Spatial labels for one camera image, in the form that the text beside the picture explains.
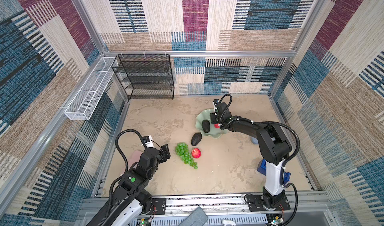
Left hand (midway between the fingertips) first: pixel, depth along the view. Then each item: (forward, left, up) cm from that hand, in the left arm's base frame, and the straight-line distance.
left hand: (162, 145), depth 78 cm
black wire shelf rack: (+55, +19, +1) cm, 58 cm away
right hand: (+25, -30, -8) cm, 40 cm away
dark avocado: (+9, -18, -10) cm, 22 cm away
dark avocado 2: (+19, -24, -12) cm, 33 cm away
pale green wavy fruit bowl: (+16, -29, -14) cm, 36 cm away
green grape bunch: (+2, -9, -10) cm, 14 cm away
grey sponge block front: (-30, -17, -12) cm, 36 cm away
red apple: (+1, -17, -12) cm, 21 cm away
